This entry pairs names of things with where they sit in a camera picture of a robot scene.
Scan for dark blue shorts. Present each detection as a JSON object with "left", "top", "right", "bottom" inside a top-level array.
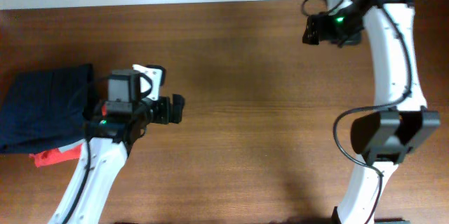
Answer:
[{"left": 1, "top": 64, "right": 98, "bottom": 154}]

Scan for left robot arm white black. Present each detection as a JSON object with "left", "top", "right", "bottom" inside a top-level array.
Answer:
[{"left": 49, "top": 65, "right": 185, "bottom": 223}]

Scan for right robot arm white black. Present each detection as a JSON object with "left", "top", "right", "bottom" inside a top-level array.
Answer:
[{"left": 302, "top": 0, "right": 441, "bottom": 224}]

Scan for red folded garment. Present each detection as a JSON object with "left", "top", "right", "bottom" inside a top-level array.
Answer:
[{"left": 29, "top": 145, "right": 81, "bottom": 168}]

